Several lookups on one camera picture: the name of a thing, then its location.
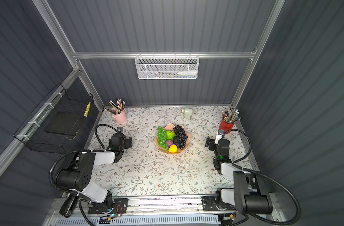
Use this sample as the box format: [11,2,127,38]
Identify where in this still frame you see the dark brown avocado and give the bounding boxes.
[173,137,180,148]

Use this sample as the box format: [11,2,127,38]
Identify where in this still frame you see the dark purple grape bunch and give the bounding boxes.
[173,125,188,150]

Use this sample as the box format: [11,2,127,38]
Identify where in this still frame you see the green grape bunch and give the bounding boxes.
[157,126,169,150]

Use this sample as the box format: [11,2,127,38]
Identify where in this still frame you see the yellow pear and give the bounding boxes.
[168,145,178,153]

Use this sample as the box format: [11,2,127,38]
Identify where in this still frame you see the purple round fruit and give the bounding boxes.
[165,140,174,147]

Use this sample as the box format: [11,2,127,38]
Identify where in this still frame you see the bright green custard apple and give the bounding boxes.
[166,131,175,140]

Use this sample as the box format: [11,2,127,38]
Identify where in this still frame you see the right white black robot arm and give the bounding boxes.
[201,137,273,214]

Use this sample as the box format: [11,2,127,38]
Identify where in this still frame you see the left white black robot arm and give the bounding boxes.
[49,132,133,203]

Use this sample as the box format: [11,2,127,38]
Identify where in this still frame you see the pink scalloped fruit bowl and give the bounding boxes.
[154,123,191,154]

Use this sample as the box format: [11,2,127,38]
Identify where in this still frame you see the red pencil cup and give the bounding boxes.
[219,120,234,132]

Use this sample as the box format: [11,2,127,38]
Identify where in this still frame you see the pink pencil cup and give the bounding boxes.
[112,110,128,125]

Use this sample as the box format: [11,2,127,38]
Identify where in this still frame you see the pencils in red cup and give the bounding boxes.
[222,107,241,124]

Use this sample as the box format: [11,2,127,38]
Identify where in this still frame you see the pencils in pink cup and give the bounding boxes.
[109,98,125,115]

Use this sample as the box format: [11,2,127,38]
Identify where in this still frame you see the white floor vent grille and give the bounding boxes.
[53,214,221,226]

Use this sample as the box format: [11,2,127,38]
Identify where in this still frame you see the black stapler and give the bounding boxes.
[59,194,79,218]

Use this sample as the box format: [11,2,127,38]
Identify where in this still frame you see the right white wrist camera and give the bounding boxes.
[214,129,225,145]

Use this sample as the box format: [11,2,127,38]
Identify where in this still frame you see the black wire wall basket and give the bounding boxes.
[14,86,94,154]

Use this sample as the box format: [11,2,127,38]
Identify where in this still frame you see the left black corrugated cable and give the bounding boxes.
[48,123,122,226]

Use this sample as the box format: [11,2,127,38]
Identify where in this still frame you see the white wire mesh basket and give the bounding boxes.
[135,55,200,80]

